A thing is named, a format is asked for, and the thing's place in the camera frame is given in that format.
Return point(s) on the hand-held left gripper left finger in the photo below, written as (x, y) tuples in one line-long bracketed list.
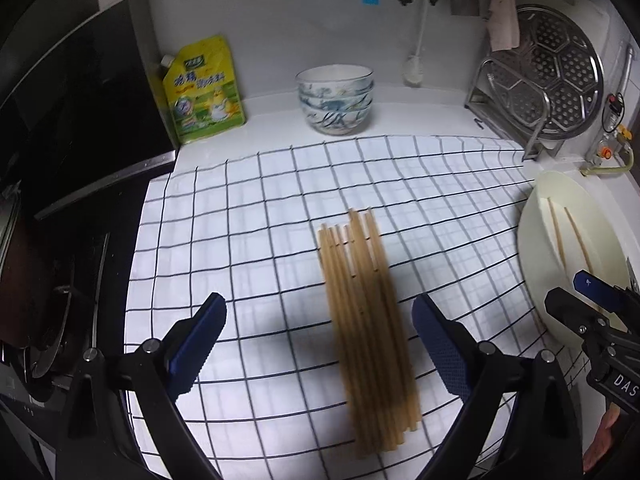
[(200, 345)]

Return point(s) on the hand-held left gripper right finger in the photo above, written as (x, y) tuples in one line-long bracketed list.
[(440, 345)]

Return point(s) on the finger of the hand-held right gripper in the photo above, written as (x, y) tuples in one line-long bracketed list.
[(570, 310), (590, 284)]

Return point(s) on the single wooden chopstick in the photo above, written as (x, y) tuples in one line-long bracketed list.
[(580, 242), (557, 235)]

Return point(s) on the cream oval plastic tray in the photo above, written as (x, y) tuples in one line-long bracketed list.
[(542, 245)]

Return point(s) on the pile of wooden chopsticks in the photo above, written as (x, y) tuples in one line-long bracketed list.
[(367, 340)]

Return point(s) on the person's right hand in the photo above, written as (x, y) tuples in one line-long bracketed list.
[(602, 440)]

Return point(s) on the gas valve with orange knob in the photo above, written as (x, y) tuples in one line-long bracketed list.
[(607, 152)]

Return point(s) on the black gas stove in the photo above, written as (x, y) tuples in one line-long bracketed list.
[(117, 240)]

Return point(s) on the white black checked cloth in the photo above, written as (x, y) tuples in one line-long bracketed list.
[(250, 210)]

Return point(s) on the steel dish rack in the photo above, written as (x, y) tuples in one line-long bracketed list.
[(534, 142)]

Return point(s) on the perforated steel steamer plate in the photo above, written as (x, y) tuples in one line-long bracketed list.
[(560, 60)]

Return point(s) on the blue white porcelain bowl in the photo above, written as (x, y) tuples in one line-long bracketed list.
[(335, 120), (317, 96), (335, 76)]

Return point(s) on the yellow detergent pouch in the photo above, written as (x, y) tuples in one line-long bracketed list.
[(205, 95)]

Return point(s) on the pink hanging cloth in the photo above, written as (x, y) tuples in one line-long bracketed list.
[(502, 15)]

